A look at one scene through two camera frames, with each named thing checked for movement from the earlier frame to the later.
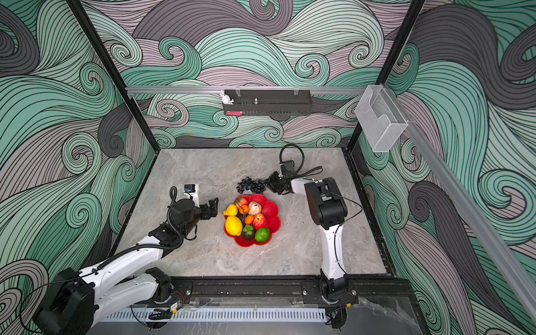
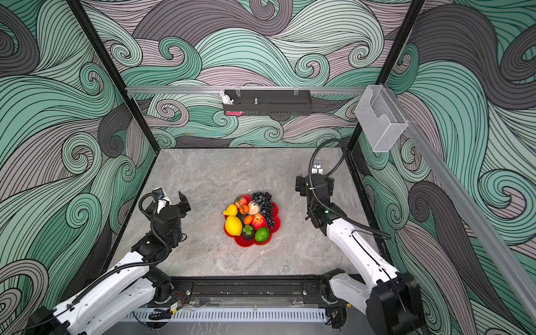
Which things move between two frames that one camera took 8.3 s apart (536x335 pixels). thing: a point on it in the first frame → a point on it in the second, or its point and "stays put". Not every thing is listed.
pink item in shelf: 234,113 stays put
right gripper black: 271,183 → 301,185
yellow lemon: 234,225 stays put
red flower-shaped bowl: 269,209 → 247,243
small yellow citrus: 230,211 stays put
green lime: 262,234 stays put
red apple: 259,221 stays put
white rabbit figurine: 226,99 stays put
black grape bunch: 256,186 → 266,206
